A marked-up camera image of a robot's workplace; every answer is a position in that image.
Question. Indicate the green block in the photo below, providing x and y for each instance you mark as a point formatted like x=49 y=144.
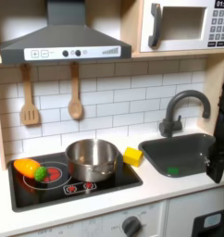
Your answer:
x=173 y=171

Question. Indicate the dark grey sink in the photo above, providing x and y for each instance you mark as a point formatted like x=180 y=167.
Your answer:
x=178 y=151

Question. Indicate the dark grey tap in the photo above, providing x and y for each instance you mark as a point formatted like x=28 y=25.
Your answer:
x=170 y=123

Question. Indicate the yellow block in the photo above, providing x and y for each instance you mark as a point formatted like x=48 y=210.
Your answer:
x=132 y=156

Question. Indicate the grey oven knob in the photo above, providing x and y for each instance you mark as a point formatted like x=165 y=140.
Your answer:
x=131 y=227

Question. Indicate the steel pot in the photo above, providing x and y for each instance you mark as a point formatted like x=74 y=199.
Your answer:
x=92 y=169

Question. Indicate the white toy microwave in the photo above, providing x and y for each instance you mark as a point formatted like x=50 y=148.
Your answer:
x=184 y=43

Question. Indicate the white oven front panel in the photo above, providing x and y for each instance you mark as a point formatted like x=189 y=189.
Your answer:
x=95 y=223

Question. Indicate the wooden spoon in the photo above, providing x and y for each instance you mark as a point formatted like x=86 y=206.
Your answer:
x=75 y=109

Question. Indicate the black stove top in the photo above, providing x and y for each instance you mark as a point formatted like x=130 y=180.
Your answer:
x=33 y=194

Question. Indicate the orange toy carrot green top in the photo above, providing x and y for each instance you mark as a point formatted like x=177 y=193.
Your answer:
x=26 y=167

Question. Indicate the wooden slotted spatula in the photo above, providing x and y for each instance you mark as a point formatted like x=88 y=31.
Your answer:
x=29 y=115

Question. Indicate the grey range hood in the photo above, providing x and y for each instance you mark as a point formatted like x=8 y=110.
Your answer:
x=64 y=37

